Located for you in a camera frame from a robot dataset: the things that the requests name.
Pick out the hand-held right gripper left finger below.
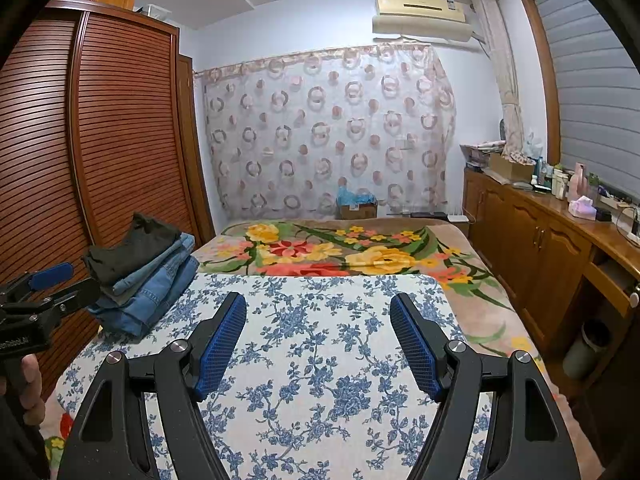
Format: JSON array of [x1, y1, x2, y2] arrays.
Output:
[[56, 291, 248, 480]]

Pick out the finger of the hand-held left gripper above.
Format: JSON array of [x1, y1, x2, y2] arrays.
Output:
[[10, 278, 102, 322], [0, 262, 76, 303]]

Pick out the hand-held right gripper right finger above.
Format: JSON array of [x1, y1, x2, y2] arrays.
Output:
[[389, 292, 581, 480]]

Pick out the black pants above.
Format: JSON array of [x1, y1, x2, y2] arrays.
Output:
[[82, 212, 183, 286]]

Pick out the person's left forearm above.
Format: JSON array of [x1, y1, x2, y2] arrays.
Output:
[[0, 400, 51, 480]]

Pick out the person's left hand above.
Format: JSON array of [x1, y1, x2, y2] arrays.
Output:
[[0, 352, 43, 428]]

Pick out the blue denim folded jeans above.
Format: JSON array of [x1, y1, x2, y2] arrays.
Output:
[[87, 255, 201, 338]]

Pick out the grey-blue folded jeans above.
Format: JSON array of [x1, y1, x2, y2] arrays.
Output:
[[111, 232, 197, 297]]

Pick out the blue floral bed sheet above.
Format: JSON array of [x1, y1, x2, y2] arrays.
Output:
[[55, 272, 493, 480]]

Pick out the floral plush blanket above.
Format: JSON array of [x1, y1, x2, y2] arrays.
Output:
[[42, 217, 548, 466]]

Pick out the wooden sideboard cabinet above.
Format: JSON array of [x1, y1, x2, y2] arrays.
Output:
[[462, 167, 640, 391]]

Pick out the brown louvered wardrobe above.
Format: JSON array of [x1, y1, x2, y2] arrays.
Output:
[[0, 0, 216, 401]]

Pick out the grey waste bin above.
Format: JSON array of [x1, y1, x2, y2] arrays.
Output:
[[562, 319, 613, 381]]

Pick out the open cardboard box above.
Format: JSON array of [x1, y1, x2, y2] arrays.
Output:
[[487, 152, 535, 183]]

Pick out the stack of papers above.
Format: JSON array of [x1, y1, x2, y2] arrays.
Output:
[[460, 141, 506, 168]]

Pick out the pink tissue pack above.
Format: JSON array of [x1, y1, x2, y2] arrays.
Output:
[[570, 196, 598, 221]]

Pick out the circle-patterned sheer curtain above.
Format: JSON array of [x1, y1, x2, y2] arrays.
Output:
[[194, 42, 458, 221]]

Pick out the clear plastic bag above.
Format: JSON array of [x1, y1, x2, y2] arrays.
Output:
[[522, 132, 545, 161]]

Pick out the pink bottle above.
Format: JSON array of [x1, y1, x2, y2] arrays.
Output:
[[570, 162, 590, 201]]

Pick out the beige window curtain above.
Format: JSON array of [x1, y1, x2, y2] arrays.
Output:
[[472, 0, 526, 158]]

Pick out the grey window blind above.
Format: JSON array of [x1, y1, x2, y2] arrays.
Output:
[[530, 0, 640, 211]]

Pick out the cream air conditioner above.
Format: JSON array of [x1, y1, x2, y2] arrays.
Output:
[[371, 0, 473, 43]]

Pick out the wooden window frame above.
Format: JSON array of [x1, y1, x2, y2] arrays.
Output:
[[516, 0, 561, 166]]

